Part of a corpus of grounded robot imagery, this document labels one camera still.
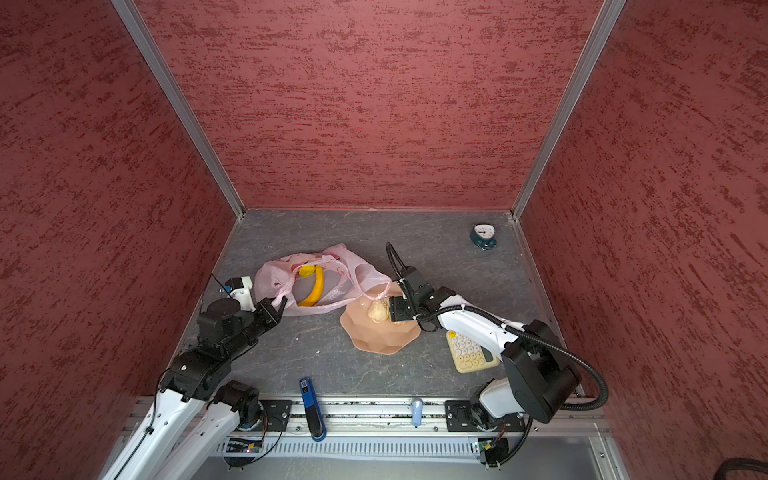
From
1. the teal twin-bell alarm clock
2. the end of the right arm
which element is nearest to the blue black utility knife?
the end of the right arm

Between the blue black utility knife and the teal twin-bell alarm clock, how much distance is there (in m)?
0.73

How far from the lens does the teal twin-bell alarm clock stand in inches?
42.8

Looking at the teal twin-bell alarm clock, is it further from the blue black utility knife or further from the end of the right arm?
the blue black utility knife

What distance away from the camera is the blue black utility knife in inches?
28.3
